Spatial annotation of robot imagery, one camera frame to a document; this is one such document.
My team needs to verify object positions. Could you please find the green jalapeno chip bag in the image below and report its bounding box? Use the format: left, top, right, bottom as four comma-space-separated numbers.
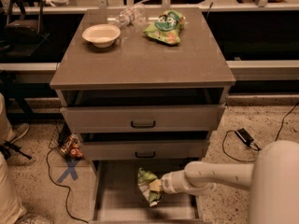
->
137, 168, 162, 207

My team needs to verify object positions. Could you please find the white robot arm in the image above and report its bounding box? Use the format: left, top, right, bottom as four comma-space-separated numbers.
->
149, 140, 299, 224

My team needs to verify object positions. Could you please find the bottom grey open drawer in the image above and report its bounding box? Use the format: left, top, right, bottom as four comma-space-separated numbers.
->
91, 160, 203, 224

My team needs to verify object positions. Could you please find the middle grey drawer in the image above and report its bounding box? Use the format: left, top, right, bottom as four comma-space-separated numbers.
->
81, 140, 209, 161

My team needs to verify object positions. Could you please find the colourful snack bag on floor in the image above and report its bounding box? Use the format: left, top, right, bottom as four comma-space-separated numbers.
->
60, 134, 84, 159

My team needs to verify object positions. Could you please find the grey drawer cabinet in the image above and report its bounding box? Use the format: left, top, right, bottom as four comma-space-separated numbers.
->
49, 7, 236, 224

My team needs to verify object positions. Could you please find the top grey drawer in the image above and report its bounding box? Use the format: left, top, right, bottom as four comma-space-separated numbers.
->
61, 105, 224, 133

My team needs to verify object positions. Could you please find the green cartoon snack bag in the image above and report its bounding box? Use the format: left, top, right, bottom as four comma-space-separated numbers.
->
143, 10, 185, 46

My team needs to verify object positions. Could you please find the blue tape cross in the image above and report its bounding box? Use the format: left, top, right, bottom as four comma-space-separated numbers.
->
57, 160, 79, 183

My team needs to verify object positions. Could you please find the black power adapter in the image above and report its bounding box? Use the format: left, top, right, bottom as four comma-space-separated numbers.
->
235, 128, 254, 146

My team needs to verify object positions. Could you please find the grey sneaker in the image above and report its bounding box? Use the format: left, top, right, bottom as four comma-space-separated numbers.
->
9, 123, 30, 144

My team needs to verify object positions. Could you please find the beige trouser leg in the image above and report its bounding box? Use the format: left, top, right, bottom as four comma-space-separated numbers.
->
0, 94, 26, 224

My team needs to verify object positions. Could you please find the black tripod leg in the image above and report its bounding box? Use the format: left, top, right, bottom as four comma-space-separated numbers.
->
0, 141, 32, 160

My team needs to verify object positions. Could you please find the white paper bowl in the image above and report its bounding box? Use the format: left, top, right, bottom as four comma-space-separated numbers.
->
82, 24, 121, 48

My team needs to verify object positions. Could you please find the clear plastic water bottle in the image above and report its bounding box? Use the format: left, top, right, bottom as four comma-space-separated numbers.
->
108, 3, 146, 29

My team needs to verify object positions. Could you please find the black chair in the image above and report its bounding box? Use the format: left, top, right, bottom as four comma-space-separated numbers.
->
0, 0, 49, 60

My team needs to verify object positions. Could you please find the black floor cable left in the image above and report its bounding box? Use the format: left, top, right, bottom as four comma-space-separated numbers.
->
45, 147, 90, 224

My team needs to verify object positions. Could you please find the black adapter cable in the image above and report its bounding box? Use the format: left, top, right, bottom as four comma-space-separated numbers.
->
221, 101, 299, 164

